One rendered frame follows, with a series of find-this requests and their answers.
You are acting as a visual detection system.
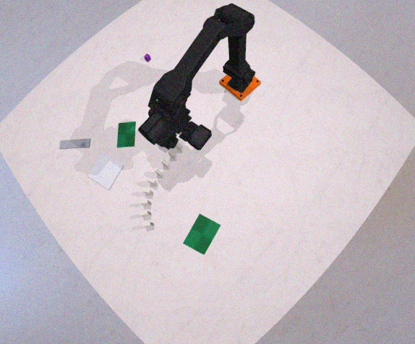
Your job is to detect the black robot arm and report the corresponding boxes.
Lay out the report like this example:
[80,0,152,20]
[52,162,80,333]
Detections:
[138,3,255,150]

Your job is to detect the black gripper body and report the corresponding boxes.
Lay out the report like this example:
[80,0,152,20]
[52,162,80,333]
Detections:
[170,108,212,150]

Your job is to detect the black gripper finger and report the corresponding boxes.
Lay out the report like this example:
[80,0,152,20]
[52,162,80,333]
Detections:
[179,133,189,142]

